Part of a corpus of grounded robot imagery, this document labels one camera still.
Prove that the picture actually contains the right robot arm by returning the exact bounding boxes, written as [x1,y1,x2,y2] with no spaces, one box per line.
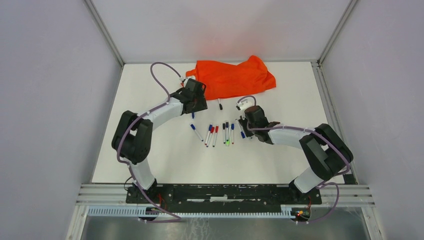
[236,103,354,204]

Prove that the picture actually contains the orange cloth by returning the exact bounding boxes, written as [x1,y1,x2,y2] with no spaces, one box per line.
[185,55,277,101]

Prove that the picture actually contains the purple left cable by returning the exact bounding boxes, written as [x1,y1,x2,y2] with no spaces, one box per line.
[116,61,186,224]

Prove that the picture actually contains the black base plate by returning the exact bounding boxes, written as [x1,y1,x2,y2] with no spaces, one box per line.
[125,183,323,214]

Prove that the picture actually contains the aluminium frame rail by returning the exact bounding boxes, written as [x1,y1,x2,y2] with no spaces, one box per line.
[76,184,375,209]

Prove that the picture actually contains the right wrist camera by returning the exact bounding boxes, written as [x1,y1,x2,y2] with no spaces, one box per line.
[236,101,254,111]

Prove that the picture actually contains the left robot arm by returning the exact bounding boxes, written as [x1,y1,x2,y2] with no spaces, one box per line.
[111,78,208,204]

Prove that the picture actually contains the black capped white pen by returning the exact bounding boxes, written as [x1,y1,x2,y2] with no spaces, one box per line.
[222,122,227,144]

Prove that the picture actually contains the black pen near cloth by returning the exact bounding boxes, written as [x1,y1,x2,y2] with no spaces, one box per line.
[217,98,223,111]

